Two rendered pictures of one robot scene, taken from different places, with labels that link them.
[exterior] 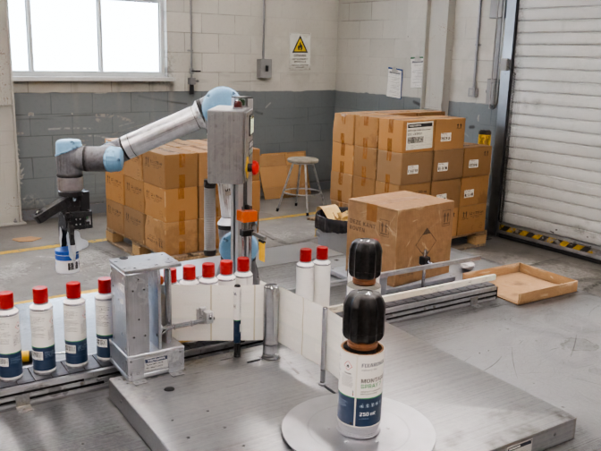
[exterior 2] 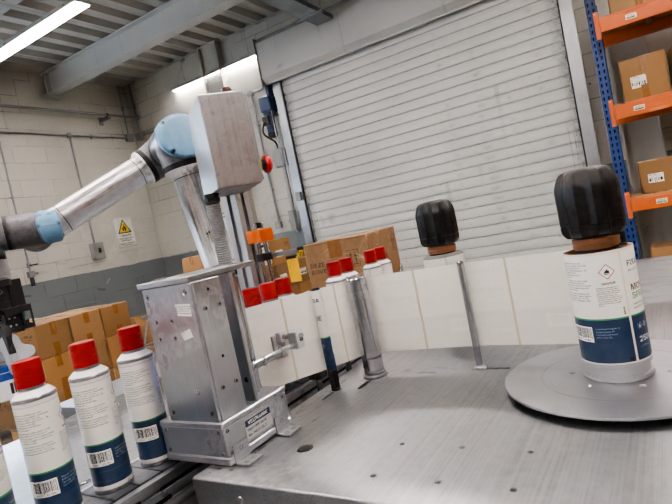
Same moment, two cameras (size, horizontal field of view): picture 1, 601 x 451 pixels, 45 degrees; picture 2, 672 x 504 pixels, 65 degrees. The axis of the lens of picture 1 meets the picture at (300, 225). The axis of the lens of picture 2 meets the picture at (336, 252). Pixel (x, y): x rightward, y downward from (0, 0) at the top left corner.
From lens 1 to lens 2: 1.04 m
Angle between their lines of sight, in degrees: 26
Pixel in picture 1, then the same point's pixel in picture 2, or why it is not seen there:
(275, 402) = (465, 400)
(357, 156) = not seen: hidden behind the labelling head
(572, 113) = (359, 216)
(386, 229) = (357, 258)
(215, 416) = (425, 443)
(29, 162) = not seen: outside the picture
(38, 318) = (36, 413)
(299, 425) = (554, 398)
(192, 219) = not seen: hidden behind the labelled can
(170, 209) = (51, 379)
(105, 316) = (146, 385)
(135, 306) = (214, 334)
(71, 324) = (97, 411)
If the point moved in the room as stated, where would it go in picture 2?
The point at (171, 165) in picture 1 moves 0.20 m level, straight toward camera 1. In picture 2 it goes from (42, 335) to (46, 337)
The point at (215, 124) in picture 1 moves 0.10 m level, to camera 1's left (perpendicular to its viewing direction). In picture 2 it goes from (212, 111) to (160, 116)
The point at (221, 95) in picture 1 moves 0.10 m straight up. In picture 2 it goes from (178, 120) to (169, 79)
